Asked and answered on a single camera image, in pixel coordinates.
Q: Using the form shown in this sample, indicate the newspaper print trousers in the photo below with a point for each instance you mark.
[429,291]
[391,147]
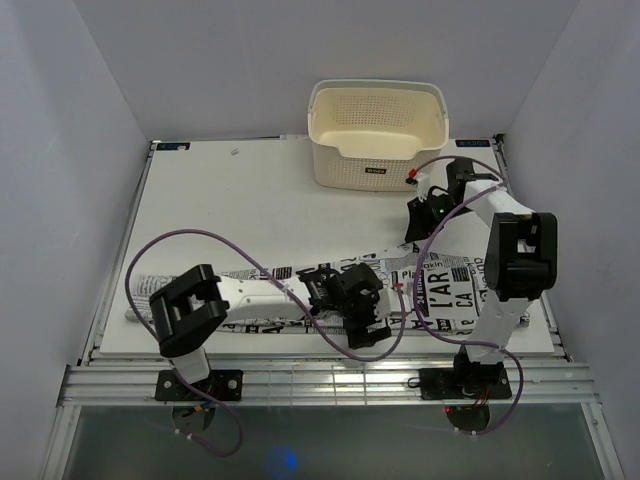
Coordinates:
[451,295]

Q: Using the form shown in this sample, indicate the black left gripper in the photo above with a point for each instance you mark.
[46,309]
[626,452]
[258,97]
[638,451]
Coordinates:
[356,331]

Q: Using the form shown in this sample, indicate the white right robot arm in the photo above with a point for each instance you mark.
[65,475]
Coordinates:
[520,264]

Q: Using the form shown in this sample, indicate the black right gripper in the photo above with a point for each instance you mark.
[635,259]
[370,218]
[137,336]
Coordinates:
[420,224]

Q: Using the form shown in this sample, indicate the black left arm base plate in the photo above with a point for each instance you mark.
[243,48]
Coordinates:
[224,385]

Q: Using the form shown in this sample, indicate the cream perforated plastic basket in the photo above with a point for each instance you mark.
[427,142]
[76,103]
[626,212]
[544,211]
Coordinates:
[367,135]

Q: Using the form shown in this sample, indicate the blue label sticker right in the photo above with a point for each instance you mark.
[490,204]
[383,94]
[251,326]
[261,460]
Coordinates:
[472,143]

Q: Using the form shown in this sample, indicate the blue label sticker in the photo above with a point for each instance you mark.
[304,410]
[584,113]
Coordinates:
[173,146]
[472,143]

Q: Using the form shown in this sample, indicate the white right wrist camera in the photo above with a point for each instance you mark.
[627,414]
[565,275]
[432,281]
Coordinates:
[421,182]

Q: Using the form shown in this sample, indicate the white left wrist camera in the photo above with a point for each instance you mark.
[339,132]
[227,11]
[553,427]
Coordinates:
[392,303]

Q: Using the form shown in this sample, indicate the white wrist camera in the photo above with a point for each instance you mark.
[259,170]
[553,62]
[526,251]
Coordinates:
[421,182]
[392,303]

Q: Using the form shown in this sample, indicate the blue label sticker left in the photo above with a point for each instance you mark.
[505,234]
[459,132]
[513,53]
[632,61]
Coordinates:
[173,146]

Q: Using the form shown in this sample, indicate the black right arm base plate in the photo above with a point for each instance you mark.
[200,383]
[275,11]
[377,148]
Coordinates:
[448,384]

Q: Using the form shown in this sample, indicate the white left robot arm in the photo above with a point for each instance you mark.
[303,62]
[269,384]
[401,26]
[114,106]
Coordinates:
[188,310]

